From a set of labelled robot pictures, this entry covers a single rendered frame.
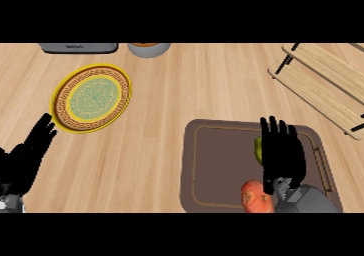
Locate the brown rectangular tray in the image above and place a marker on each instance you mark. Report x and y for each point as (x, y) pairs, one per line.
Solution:
(223, 166)

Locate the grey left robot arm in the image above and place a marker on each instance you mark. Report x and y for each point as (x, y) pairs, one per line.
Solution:
(6, 203)

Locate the orange red fruit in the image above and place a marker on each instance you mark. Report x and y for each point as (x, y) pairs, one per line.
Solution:
(254, 198)

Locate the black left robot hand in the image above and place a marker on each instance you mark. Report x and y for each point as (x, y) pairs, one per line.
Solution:
(23, 156)

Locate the grey round pot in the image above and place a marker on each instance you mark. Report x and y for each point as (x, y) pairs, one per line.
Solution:
(148, 49)

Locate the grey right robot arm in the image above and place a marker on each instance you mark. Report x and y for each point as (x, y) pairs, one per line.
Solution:
(303, 199)

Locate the dark grey appliance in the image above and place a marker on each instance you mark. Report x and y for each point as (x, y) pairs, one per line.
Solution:
(79, 48)

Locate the green pear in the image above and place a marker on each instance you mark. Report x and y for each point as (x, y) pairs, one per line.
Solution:
(257, 150)

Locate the yellow patterned round plate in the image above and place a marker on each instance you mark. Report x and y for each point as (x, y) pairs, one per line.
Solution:
(92, 98)

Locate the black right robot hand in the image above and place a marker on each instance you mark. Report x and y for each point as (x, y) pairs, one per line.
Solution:
(283, 154)

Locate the wooden tiered shelf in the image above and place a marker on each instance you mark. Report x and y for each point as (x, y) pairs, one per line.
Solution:
(327, 86)

